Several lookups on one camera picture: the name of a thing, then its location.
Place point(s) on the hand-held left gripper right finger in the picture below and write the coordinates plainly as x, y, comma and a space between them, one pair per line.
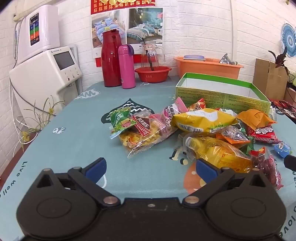
205, 169

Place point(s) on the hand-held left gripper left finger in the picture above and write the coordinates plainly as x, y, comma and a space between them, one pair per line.
96, 168

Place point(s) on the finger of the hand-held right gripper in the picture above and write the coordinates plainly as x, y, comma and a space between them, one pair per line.
291, 163

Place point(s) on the red packet white print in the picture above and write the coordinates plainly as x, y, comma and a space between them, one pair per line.
263, 134

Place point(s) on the clear orange cake packet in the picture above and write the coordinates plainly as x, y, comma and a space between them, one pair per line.
231, 135

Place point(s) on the large yellow chip bag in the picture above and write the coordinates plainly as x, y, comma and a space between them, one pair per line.
203, 120

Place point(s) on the clear cookie packet red label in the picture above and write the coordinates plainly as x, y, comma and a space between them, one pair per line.
141, 136

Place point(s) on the pink snack packet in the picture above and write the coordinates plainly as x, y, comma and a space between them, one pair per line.
171, 111

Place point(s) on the green cardboard box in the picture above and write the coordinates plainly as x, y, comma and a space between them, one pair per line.
219, 98

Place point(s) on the blue snack packet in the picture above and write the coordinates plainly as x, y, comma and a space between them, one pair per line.
283, 149

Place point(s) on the yellow clear snack packet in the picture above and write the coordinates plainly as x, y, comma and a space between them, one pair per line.
219, 153

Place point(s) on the dark red snack packet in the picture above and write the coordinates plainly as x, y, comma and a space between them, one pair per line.
268, 169

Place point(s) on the green snack packet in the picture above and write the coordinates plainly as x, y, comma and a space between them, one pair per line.
248, 144

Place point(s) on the green candy packet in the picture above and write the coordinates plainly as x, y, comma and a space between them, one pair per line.
120, 120

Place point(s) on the floral patterned cloth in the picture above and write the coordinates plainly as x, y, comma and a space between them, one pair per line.
284, 106

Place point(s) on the orange snack packet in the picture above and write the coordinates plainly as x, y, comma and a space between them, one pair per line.
254, 118

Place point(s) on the orange red small packet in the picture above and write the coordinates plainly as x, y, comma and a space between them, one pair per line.
197, 105

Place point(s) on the small cardboard box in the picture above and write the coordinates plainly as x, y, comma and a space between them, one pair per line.
291, 96

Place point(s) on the potted grass plant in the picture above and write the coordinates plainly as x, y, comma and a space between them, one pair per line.
25, 135

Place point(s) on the light green box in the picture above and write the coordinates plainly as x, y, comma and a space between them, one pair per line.
293, 81

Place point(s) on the brown cardboard box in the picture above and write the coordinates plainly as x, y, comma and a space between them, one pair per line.
266, 78

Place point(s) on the orange plastic tub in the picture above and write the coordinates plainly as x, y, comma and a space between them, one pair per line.
208, 69

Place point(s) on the pink thermos bottle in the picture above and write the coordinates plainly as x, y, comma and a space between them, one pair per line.
126, 69

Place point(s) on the dark-leaved plant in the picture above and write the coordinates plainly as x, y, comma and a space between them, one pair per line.
281, 58

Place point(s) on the white machine with screen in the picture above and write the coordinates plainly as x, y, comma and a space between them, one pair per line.
41, 76

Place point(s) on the red plastic basin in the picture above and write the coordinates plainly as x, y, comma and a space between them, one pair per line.
152, 75

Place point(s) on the red thermos jug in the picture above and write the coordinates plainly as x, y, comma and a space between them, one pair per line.
111, 60

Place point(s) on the metal pot lid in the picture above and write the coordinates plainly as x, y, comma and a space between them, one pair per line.
224, 59

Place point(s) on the blue lid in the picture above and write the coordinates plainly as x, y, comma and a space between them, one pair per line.
194, 57

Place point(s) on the dark stirring stick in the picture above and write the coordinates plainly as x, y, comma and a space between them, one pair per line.
151, 63

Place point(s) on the glass pitcher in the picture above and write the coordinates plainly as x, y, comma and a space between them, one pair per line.
148, 58

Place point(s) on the large blue patterned wall plate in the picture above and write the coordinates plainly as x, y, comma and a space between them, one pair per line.
289, 39

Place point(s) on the white wall pipe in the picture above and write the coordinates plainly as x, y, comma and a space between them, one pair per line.
232, 27

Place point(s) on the white wall water purifier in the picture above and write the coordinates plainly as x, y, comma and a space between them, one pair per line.
44, 30

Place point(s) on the wall calendar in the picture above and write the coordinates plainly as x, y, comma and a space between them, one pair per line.
143, 25

